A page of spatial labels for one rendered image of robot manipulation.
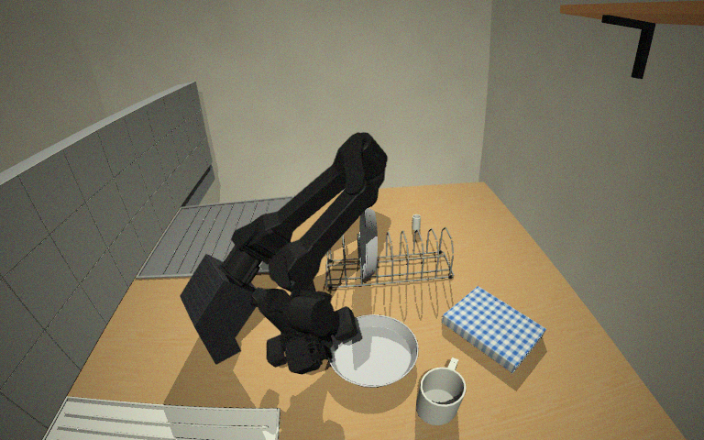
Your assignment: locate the dark grey tiled splashback wall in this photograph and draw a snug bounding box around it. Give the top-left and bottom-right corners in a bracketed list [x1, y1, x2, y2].
[0, 82, 215, 440]

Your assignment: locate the silver wire dish rack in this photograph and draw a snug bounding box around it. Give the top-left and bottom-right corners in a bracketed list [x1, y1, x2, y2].
[326, 227, 454, 290]

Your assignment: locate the blue and white checkered towel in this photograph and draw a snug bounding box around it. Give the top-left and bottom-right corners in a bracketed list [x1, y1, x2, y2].
[442, 286, 546, 373]

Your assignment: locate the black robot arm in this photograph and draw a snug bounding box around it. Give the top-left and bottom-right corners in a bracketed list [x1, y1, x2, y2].
[218, 132, 388, 374]

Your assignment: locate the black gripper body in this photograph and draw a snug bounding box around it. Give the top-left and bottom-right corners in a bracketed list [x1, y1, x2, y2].
[267, 306, 358, 368]

